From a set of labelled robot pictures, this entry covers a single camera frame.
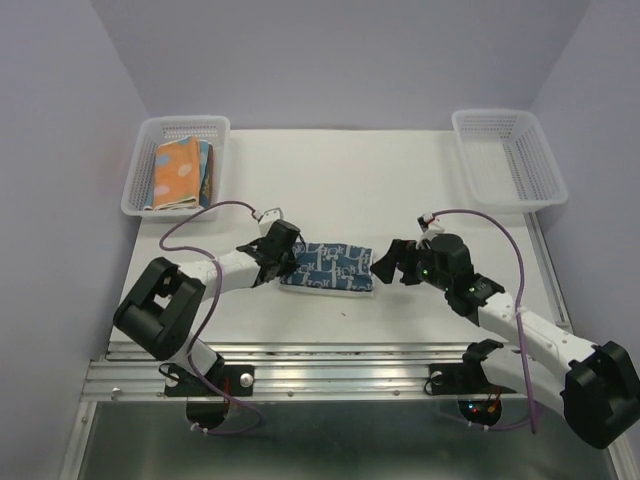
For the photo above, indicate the aluminium mounting rail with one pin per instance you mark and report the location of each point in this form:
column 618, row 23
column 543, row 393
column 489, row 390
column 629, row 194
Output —
column 285, row 371

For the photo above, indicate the orange pink patterned towel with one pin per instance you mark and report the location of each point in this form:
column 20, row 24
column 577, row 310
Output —
column 175, row 181

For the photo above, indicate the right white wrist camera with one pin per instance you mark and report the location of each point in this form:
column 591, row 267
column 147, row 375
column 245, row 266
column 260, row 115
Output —
column 430, row 227

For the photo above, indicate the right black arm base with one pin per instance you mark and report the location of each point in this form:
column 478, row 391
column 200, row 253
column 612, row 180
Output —
column 465, row 377

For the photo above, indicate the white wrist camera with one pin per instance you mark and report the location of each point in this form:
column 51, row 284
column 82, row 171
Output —
column 430, row 227
column 267, row 218

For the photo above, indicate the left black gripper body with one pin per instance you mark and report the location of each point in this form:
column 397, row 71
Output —
column 287, row 263

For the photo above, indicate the blue yellow tiger towel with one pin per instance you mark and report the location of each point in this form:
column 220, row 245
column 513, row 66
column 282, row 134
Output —
column 205, row 193

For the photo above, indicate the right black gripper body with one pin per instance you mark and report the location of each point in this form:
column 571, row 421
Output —
column 418, row 266

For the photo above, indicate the white blue patterned towel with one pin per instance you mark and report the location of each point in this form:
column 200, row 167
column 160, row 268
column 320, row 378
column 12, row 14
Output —
column 331, row 269

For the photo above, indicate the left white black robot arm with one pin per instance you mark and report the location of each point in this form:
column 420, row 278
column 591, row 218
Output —
column 159, row 310

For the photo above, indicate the left white plastic basket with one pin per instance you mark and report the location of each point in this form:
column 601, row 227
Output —
column 160, row 130

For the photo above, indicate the light blue spotted towel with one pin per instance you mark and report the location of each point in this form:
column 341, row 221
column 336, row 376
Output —
column 205, row 152

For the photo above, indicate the right white plastic basket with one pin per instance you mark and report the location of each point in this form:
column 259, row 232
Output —
column 508, row 163

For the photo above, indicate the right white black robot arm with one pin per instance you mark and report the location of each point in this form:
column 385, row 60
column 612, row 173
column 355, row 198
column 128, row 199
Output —
column 595, row 388

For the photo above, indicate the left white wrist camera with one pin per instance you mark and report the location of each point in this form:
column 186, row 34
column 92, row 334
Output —
column 267, row 218

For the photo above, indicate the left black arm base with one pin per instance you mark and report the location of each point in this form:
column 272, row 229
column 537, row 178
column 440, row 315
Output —
column 236, row 380

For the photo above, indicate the white plastic basket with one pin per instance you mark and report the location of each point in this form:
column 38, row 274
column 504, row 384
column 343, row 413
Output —
column 160, row 130
column 508, row 163

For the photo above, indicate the brown orange towel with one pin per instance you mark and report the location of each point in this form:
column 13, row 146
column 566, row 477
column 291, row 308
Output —
column 212, row 172

